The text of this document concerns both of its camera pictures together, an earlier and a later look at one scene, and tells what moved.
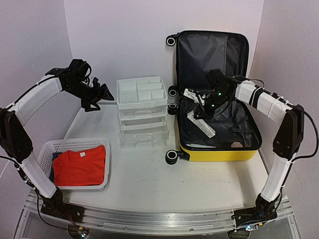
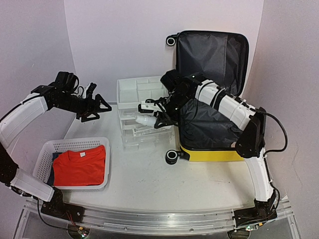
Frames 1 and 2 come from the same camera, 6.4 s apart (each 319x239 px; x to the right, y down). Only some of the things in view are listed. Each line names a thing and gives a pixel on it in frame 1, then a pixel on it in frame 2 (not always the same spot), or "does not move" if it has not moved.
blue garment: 52,177 does not move
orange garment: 83,167 does not move
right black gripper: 202,111 to 163,117
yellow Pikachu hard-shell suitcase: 237,136 does not move
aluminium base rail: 166,220 does not move
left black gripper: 97,94 to 95,108
